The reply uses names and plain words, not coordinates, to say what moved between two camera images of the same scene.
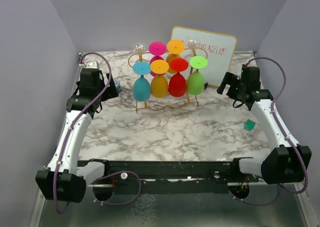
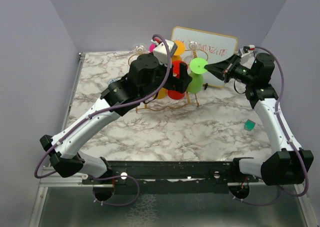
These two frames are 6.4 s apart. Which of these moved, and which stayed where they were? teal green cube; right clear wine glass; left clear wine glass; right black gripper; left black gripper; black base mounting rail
Moved: left black gripper; right black gripper
Stayed: black base mounting rail; left clear wine glass; right clear wine glass; teal green cube
